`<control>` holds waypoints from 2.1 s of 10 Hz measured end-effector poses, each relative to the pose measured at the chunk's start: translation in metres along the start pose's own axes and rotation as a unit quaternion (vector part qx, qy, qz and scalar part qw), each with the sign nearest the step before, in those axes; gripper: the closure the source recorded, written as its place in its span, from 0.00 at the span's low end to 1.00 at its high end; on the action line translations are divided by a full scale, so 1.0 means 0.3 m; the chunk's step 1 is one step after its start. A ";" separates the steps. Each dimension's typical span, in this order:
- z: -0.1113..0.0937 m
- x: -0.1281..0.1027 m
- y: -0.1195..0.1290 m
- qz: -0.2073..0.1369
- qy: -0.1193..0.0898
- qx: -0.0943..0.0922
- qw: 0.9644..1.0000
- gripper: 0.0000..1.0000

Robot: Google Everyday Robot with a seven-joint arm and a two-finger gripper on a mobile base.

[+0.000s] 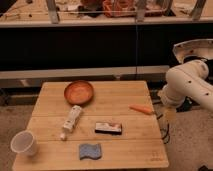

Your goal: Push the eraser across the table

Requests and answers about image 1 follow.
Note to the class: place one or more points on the black whiteboard eraser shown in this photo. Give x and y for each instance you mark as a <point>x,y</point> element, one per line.
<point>108,128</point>

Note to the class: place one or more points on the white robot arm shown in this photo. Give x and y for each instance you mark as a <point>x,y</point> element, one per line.
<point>188,80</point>

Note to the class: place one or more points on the orange wooden bowl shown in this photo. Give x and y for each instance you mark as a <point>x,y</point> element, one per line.
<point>78,92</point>

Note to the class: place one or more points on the orange carrot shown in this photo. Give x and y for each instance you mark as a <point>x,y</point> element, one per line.
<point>141,108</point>

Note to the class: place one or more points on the white tube with cap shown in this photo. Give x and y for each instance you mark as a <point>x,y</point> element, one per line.
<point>70,122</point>

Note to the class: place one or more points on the blue wavy sponge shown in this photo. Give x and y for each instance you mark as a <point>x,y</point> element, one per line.
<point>90,151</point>

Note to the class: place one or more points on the orange crate in background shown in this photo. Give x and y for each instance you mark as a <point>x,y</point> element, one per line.
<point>118,8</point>

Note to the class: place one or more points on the clear plastic cup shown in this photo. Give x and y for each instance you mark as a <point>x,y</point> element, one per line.
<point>24,143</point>

